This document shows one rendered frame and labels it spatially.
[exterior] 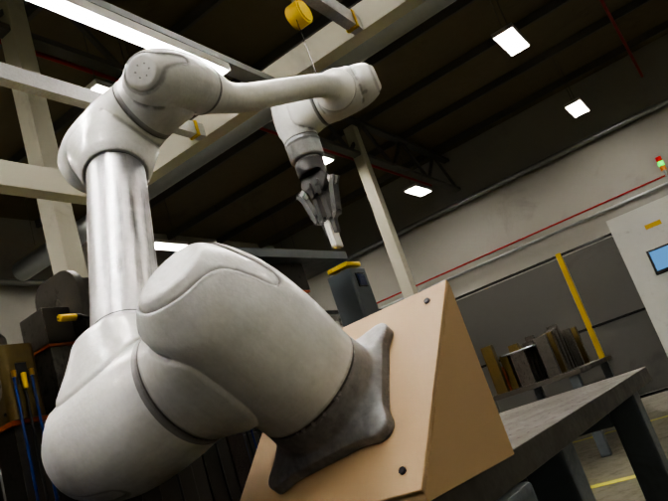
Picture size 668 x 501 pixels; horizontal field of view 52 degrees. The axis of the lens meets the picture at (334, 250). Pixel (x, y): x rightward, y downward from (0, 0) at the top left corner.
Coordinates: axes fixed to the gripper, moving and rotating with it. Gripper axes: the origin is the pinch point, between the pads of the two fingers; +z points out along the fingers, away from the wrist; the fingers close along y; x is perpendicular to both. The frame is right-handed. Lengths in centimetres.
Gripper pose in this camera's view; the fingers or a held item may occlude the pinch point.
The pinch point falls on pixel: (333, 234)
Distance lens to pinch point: 166.5
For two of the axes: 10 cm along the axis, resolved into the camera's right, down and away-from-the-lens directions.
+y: -7.5, 4.0, 5.3
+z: 3.1, 9.2, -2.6
